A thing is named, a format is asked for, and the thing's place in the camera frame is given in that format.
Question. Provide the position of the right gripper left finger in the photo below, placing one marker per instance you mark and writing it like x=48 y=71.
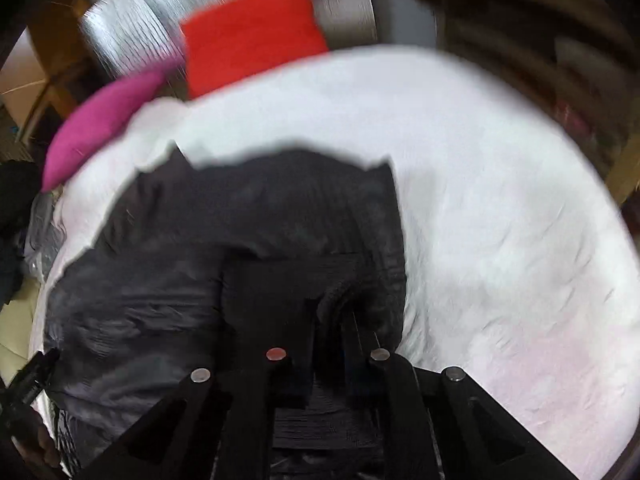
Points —
x=219 y=422

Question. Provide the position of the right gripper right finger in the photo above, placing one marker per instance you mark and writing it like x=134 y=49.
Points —
x=438 y=425

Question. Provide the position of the black quilted jacket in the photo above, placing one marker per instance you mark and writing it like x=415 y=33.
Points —
x=193 y=265

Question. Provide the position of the cream leather sofa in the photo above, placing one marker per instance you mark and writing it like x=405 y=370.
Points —
x=16 y=320

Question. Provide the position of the grey garment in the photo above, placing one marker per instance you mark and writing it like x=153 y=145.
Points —
x=43 y=239

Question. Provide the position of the white pink bed blanket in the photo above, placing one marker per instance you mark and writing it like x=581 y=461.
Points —
x=520 y=267

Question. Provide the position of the magenta pillow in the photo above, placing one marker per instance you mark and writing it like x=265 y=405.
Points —
x=95 y=123

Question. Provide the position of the silver foil insulation mat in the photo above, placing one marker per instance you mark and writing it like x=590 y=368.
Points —
x=128 y=36

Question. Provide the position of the red pillow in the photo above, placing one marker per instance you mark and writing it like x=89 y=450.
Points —
x=232 y=40

